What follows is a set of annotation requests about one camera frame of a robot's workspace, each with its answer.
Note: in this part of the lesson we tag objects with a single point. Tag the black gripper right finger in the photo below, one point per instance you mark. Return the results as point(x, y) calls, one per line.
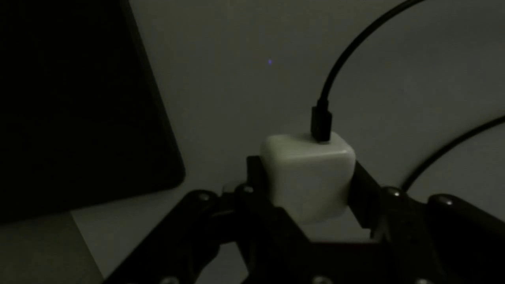
point(367, 201)

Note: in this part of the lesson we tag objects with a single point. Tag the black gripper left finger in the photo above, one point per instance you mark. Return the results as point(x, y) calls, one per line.
point(257, 183)

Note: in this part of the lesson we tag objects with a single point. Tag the white charger power brick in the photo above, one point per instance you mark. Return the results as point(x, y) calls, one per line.
point(309, 180)

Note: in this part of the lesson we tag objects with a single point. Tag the black laptop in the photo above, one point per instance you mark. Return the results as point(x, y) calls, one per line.
point(80, 117)

